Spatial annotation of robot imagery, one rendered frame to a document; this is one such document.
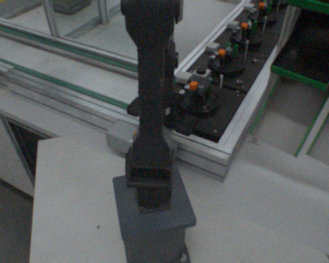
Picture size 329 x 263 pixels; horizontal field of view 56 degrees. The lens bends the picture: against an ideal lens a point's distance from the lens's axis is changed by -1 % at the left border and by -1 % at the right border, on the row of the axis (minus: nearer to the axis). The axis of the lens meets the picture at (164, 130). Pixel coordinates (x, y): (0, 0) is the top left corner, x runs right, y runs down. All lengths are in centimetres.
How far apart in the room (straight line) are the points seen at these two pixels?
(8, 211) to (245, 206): 152
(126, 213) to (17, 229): 141
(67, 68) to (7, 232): 106
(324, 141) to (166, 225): 48
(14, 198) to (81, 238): 132
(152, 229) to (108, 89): 69
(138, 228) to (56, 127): 63
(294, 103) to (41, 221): 74
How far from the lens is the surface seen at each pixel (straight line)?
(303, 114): 89
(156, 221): 61
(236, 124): 97
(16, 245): 194
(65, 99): 110
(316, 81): 75
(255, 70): 121
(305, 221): 92
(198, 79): 94
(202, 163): 90
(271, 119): 89
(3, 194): 218
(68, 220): 88
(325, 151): 89
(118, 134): 92
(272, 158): 103
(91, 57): 133
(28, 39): 157
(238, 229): 86
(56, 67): 136
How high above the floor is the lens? 159
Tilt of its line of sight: 43 degrees down
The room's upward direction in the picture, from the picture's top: straight up
